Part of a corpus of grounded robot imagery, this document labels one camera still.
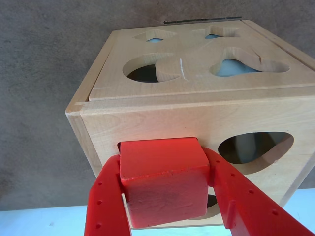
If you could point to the wooden shape sorter box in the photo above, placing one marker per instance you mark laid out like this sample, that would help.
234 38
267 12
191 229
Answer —
147 118

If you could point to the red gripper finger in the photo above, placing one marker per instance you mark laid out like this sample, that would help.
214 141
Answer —
246 204
105 196

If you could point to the red cube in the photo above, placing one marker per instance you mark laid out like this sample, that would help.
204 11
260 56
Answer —
162 177

